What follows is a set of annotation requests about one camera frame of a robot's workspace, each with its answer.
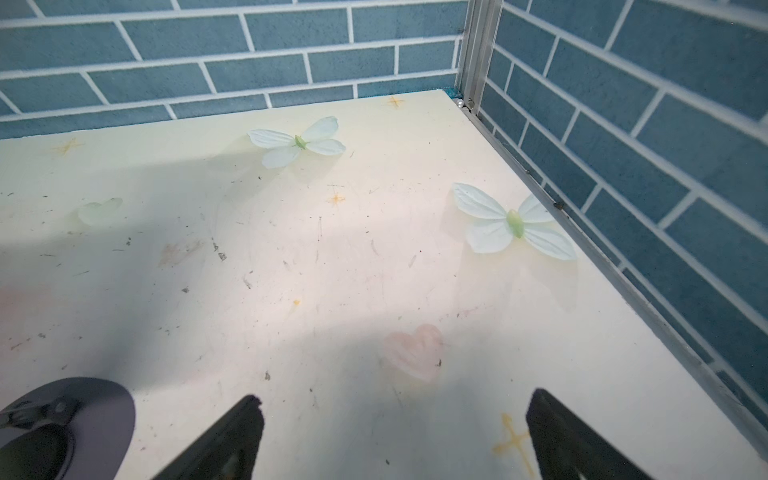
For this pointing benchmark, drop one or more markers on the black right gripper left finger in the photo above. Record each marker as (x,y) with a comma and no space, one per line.
(227,450)

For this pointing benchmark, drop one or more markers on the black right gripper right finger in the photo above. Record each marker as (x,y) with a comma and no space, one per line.
(567,448)

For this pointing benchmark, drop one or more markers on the grey metal phone stand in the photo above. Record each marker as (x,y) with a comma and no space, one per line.
(73,428)

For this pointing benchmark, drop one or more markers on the aluminium corner post right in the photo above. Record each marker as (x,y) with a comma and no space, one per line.
(477,44)

